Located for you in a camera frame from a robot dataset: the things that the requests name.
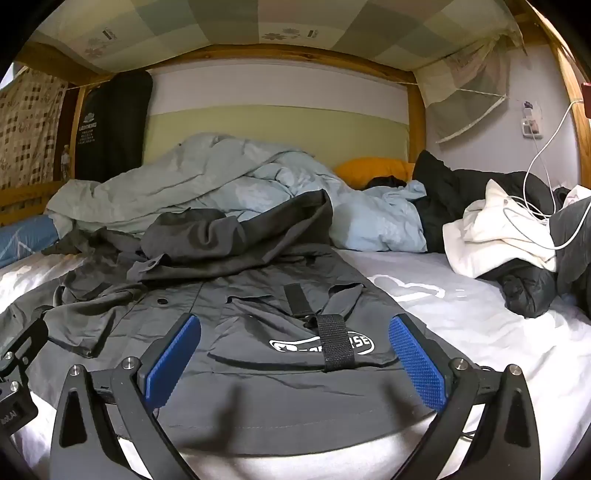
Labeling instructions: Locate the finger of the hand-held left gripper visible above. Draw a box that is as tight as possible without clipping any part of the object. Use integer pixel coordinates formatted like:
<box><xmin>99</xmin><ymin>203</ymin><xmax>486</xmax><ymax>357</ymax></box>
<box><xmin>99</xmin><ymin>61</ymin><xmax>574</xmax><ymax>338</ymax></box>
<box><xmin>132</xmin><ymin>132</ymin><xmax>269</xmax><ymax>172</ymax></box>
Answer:
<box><xmin>0</xmin><ymin>318</ymin><xmax>49</xmax><ymax>386</ymax></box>

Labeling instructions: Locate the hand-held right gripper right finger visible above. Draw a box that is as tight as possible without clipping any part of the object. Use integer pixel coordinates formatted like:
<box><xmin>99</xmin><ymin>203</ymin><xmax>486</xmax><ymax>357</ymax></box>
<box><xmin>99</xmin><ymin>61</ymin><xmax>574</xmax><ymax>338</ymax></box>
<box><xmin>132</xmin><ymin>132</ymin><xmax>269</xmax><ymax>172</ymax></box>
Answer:
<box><xmin>388</xmin><ymin>313</ymin><xmax>542</xmax><ymax>480</ymax></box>

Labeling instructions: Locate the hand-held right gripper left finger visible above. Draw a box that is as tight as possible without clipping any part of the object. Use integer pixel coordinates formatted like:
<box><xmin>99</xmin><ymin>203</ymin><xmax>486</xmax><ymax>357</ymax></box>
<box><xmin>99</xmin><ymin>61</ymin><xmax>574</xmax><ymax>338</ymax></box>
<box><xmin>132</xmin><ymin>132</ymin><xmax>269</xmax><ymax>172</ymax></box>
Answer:
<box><xmin>48</xmin><ymin>313</ymin><xmax>203</xmax><ymax>480</ymax></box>

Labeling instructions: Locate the grey jacket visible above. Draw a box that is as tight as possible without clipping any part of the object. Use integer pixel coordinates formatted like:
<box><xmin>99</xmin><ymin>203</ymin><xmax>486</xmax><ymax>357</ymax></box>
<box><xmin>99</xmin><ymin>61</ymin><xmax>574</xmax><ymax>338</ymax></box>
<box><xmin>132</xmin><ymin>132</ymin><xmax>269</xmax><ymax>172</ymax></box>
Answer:
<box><xmin>34</xmin><ymin>188</ymin><xmax>467</xmax><ymax>457</ymax></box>

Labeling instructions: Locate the white garment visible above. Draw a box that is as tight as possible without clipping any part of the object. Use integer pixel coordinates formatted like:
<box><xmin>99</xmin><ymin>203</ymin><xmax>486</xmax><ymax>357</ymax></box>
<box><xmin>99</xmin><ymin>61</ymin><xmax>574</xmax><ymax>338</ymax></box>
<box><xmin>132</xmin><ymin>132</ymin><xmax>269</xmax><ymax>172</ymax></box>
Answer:
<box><xmin>0</xmin><ymin>247</ymin><xmax>591</xmax><ymax>480</ymax></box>

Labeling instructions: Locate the blue pillow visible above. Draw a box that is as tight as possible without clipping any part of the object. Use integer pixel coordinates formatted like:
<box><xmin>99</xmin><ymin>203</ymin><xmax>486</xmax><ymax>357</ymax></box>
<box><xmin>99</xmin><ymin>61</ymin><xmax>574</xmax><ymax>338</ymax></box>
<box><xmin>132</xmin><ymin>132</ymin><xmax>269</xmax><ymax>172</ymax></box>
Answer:
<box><xmin>0</xmin><ymin>215</ymin><xmax>61</xmax><ymax>268</ymax></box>

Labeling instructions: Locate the white hoodie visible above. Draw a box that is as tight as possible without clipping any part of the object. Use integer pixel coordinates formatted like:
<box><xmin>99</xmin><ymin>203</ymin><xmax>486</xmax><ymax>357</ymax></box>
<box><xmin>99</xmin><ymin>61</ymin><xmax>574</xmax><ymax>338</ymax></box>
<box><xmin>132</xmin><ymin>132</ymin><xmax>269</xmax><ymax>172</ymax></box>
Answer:
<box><xmin>442</xmin><ymin>179</ymin><xmax>559</xmax><ymax>279</ymax></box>

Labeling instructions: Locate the black puffer jacket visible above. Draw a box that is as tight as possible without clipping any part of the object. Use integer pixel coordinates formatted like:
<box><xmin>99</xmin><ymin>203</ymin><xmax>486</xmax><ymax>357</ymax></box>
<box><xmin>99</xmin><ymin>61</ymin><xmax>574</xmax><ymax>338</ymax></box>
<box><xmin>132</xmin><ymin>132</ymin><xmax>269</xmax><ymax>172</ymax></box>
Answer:
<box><xmin>365</xmin><ymin>150</ymin><xmax>591</xmax><ymax>319</ymax></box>

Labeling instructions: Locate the yellow pillow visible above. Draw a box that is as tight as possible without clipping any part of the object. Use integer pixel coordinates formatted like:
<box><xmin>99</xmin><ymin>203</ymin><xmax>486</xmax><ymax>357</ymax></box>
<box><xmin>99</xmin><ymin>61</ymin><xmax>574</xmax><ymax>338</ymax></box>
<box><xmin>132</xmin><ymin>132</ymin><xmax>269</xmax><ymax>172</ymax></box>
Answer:
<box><xmin>333</xmin><ymin>157</ymin><xmax>416</xmax><ymax>191</ymax></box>

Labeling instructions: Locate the light blue duvet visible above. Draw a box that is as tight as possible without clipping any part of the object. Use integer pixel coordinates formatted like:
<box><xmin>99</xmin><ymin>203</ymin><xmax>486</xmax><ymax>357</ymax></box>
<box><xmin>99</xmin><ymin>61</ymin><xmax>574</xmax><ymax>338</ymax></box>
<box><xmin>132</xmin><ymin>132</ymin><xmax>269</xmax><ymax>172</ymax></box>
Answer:
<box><xmin>46</xmin><ymin>133</ymin><xmax>428</xmax><ymax>254</ymax></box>

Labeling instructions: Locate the dark grey garment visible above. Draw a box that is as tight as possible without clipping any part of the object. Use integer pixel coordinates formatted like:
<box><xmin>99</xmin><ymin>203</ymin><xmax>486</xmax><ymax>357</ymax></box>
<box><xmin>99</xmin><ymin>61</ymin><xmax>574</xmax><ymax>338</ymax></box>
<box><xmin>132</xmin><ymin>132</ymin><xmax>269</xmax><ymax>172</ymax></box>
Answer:
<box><xmin>549</xmin><ymin>185</ymin><xmax>591</xmax><ymax>296</ymax></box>

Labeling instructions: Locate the patterned curtain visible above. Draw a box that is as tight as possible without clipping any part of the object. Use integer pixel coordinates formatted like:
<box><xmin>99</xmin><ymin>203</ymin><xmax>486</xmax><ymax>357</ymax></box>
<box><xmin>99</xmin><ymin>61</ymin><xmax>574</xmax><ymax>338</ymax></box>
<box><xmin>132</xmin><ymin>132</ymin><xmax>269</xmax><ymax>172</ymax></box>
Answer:
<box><xmin>0</xmin><ymin>67</ymin><xmax>70</xmax><ymax>190</ymax></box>

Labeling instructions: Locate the black hanging garment bag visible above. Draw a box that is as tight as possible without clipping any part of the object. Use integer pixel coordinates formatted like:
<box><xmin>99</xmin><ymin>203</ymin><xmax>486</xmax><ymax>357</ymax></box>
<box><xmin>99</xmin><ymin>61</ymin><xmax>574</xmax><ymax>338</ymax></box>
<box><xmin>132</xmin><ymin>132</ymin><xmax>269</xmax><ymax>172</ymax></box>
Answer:
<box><xmin>74</xmin><ymin>69</ymin><xmax>154</xmax><ymax>183</ymax></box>

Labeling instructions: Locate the checked canopy cloth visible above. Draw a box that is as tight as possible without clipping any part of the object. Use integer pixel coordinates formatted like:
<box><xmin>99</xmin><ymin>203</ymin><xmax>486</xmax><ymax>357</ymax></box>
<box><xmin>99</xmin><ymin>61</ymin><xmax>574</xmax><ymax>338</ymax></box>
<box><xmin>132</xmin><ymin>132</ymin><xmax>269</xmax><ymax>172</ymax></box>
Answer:
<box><xmin>32</xmin><ymin>0</ymin><xmax>527</xmax><ymax>144</ymax></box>

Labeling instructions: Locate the white charging cable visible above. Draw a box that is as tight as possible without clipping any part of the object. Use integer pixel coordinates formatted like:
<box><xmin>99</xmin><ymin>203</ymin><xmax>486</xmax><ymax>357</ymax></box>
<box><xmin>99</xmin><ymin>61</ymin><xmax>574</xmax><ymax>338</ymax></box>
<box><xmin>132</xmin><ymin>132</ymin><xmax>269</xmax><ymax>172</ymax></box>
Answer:
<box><xmin>503</xmin><ymin>99</ymin><xmax>585</xmax><ymax>250</ymax></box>

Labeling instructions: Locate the wall power socket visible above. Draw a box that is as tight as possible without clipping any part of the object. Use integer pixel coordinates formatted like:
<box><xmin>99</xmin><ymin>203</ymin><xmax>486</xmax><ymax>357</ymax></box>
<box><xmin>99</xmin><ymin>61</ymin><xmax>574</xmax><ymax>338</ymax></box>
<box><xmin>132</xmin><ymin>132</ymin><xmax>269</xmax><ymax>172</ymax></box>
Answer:
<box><xmin>521</xmin><ymin>100</ymin><xmax>544</xmax><ymax>138</ymax></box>

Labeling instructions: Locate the wooden bed frame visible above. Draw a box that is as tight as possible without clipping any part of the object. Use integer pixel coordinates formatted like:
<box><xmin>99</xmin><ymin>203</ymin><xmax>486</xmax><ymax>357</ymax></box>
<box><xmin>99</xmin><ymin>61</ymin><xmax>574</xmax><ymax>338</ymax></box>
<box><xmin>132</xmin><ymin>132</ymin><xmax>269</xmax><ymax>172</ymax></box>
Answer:
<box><xmin>0</xmin><ymin>0</ymin><xmax>591</xmax><ymax>227</ymax></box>

